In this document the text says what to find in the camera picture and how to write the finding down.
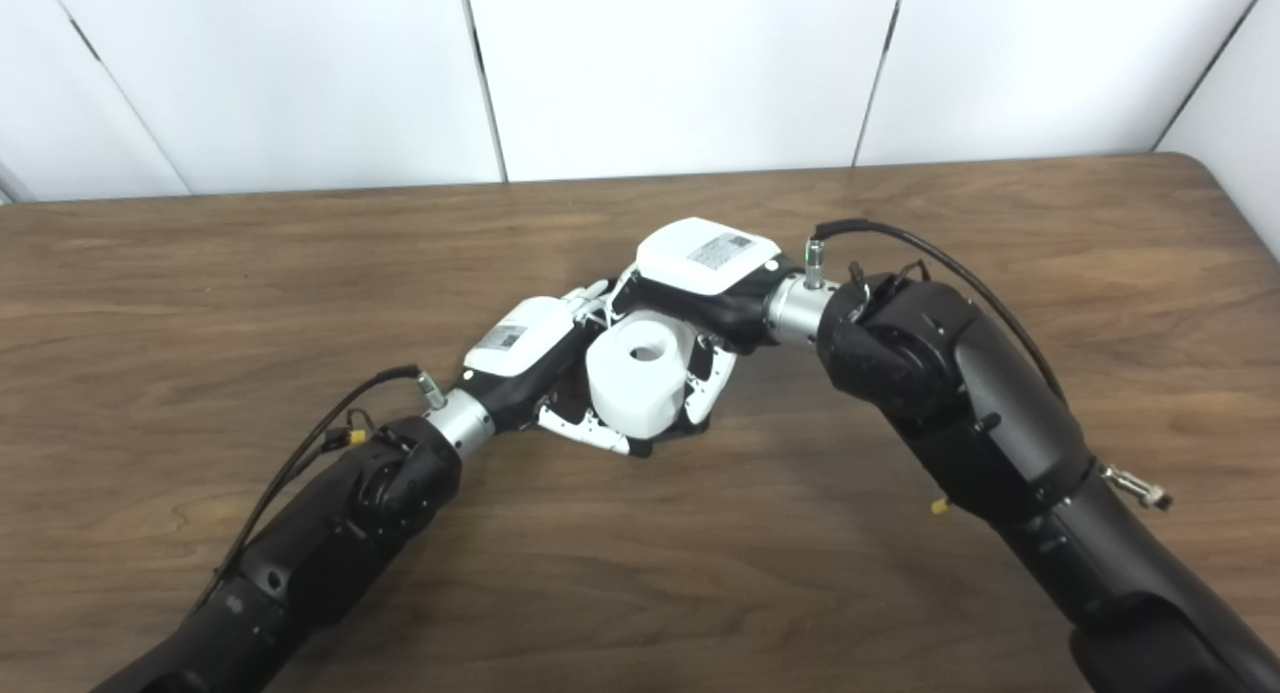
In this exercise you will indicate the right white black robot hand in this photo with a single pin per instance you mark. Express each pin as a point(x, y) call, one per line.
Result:
point(700, 258)

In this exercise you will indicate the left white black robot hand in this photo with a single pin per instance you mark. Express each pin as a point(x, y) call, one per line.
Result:
point(520, 338)

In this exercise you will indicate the round white piece with holes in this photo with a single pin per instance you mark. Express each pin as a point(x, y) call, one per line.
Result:
point(635, 393)

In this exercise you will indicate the black flanged holder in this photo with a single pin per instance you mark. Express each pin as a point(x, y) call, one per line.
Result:
point(690, 433)

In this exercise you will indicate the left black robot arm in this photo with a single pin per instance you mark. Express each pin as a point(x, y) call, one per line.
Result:
point(320, 553)

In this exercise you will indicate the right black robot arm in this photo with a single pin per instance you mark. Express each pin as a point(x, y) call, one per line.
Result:
point(1000, 423)

